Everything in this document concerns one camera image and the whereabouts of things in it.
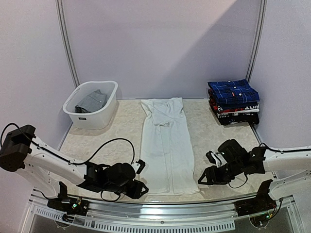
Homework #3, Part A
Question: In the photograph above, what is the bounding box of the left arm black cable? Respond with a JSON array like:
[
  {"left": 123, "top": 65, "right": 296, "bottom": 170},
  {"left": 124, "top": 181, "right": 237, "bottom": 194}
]
[{"left": 0, "top": 122, "right": 136, "bottom": 202}]

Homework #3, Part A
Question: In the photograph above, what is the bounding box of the white cloth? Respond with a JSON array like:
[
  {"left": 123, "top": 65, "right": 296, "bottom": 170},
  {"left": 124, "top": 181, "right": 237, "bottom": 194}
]
[{"left": 140, "top": 98, "right": 199, "bottom": 196}]

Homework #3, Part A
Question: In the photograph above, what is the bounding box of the white plastic laundry basket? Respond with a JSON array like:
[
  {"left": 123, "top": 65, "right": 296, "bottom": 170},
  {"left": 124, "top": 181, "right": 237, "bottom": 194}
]
[{"left": 63, "top": 81, "right": 118, "bottom": 130}]

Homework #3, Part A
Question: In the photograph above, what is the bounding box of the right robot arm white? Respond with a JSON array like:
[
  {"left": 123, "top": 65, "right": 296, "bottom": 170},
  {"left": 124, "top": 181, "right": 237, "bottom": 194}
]
[{"left": 198, "top": 139, "right": 311, "bottom": 212}]

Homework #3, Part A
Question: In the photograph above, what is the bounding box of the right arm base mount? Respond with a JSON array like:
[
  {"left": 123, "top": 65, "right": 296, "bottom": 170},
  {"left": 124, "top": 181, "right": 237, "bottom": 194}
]
[{"left": 234, "top": 179, "right": 283, "bottom": 229}]

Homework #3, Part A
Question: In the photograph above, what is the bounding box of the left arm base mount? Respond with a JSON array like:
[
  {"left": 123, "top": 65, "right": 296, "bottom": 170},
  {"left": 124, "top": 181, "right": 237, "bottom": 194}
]
[{"left": 47, "top": 182, "right": 90, "bottom": 223}]

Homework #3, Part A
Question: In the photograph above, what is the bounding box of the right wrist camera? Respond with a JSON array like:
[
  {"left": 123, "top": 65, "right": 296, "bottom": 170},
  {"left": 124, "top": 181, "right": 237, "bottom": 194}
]
[{"left": 206, "top": 151, "right": 226, "bottom": 168}]

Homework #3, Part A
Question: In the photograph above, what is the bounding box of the left wall aluminium profile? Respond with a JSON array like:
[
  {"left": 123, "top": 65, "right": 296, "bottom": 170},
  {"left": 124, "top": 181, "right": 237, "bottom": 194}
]
[{"left": 55, "top": 0, "right": 80, "bottom": 87}]

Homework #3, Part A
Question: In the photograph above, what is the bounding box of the aluminium front rail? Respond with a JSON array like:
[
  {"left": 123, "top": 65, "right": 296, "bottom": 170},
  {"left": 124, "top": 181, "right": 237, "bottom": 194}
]
[{"left": 21, "top": 190, "right": 304, "bottom": 233}]

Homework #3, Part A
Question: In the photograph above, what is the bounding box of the blue plaid shirt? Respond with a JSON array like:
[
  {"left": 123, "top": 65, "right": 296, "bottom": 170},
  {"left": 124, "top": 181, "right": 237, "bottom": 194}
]
[{"left": 207, "top": 79, "right": 260, "bottom": 105}]

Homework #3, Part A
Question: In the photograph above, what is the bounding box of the grey folded garment in basket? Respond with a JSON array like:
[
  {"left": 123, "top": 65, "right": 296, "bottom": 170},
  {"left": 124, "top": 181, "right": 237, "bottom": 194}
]
[{"left": 74, "top": 89, "right": 107, "bottom": 114}]

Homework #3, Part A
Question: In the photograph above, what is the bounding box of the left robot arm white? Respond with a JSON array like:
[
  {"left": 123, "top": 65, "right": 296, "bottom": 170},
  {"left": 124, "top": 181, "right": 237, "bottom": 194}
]
[{"left": 0, "top": 125, "right": 149, "bottom": 211}]

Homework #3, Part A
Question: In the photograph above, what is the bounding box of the red black folded garment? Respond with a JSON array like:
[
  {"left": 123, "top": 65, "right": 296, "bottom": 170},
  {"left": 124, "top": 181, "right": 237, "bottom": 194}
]
[{"left": 207, "top": 89, "right": 259, "bottom": 113}]

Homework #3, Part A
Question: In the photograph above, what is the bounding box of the right wall aluminium profile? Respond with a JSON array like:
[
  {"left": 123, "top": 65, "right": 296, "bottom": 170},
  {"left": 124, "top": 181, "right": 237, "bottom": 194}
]
[{"left": 245, "top": 0, "right": 267, "bottom": 83}]

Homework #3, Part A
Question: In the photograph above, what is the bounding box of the white folded garment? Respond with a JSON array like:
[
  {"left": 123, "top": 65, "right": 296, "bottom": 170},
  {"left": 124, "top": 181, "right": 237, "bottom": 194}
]
[{"left": 216, "top": 109, "right": 259, "bottom": 116}]

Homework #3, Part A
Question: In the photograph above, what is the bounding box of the wall aluminium profile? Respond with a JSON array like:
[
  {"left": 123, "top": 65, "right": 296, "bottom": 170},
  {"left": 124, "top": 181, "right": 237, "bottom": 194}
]
[
  {"left": 245, "top": 0, "right": 267, "bottom": 83},
  {"left": 55, "top": 0, "right": 80, "bottom": 87}
]

